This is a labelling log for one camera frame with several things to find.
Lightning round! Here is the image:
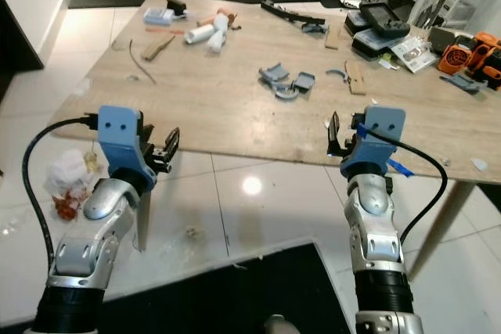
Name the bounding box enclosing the white paper trash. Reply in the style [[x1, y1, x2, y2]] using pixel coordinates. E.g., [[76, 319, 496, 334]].
[[44, 149, 104, 222]]

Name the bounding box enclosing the long wooden block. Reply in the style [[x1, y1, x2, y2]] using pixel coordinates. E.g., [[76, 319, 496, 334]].
[[344, 59, 368, 97]]

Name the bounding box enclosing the grey curved plastic part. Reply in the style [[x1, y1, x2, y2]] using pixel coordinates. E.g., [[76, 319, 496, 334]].
[[326, 67, 350, 84]]

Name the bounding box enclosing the light wooden table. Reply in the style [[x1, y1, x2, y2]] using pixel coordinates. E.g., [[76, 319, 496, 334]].
[[50, 0, 501, 282]]

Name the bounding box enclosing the grey printed plastic part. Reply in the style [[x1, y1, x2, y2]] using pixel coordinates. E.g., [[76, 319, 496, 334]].
[[259, 63, 291, 85], [273, 80, 303, 101], [291, 71, 316, 95]]

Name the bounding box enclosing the black flat case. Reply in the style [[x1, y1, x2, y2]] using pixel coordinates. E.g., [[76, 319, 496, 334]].
[[344, 11, 413, 62]]

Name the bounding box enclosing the flat wooden stick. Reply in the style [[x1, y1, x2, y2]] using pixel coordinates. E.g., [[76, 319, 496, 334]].
[[142, 32, 178, 62]]

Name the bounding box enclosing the small wooden block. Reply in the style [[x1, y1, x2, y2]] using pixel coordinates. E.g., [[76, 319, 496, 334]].
[[324, 24, 342, 50]]

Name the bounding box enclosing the printed white booklet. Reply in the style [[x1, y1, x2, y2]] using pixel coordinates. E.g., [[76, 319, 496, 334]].
[[391, 34, 438, 75]]

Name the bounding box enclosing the black handheld controller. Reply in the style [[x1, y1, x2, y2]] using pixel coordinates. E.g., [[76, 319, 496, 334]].
[[358, 0, 413, 38]]

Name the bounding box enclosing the blue and white small box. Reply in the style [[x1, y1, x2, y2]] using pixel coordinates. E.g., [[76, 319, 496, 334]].
[[142, 6, 175, 27]]

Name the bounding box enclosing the flat grey plastic part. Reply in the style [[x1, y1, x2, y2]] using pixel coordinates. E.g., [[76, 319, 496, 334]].
[[440, 71, 488, 95]]

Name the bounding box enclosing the small black device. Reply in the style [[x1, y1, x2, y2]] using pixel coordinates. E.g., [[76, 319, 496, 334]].
[[165, 0, 188, 16]]

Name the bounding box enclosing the long black bar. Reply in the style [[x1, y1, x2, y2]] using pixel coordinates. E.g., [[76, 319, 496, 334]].
[[259, 0, 326, 30]]

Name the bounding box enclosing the orange and black power tool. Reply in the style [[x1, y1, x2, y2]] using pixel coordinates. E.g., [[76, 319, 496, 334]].
[[438, 31, 501, 89]]

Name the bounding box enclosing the white paper scrap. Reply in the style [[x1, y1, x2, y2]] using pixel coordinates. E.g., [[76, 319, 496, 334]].
[[469, 157, 491, 173]]

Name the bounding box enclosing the black cabinet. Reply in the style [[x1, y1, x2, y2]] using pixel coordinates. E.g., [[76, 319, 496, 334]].
[[0, 0, 45, 133]]

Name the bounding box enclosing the black floor mat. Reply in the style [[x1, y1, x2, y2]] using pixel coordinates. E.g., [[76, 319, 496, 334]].
[[0, 241, 355, 334]]

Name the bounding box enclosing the grey robot foot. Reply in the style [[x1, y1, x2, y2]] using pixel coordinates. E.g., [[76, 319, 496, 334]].
[[261, 314, 291, 334]]

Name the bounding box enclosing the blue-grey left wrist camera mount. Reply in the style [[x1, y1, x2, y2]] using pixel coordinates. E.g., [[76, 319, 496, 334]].
[[97, 105, 157, 194]]

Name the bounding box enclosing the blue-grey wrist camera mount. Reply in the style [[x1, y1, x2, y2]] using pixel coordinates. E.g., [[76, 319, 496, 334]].
[[97, 105, 157, 194], [340, 105, 407, 180]]

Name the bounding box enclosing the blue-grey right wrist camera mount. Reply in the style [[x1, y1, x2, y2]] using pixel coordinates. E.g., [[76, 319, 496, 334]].
[[340, 105, 407, 180]]

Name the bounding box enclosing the thin curved dark wire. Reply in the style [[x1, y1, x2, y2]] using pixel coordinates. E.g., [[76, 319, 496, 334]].
[[128, 38, 160, 85]]

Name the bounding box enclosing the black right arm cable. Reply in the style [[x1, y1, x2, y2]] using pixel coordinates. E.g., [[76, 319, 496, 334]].
[[355, 121, 449, 246]]

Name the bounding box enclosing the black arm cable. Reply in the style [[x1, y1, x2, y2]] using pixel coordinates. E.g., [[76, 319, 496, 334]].
[[355, 121, 449, 246], [21, 115, 103, 274]]

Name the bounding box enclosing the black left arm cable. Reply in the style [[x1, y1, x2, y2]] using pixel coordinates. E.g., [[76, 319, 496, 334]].
[[21, 115, 103, 274]]

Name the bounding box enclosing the brown wooden handle piece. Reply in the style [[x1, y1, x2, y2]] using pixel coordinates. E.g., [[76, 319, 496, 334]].
[[197, 9, 238, 29]]

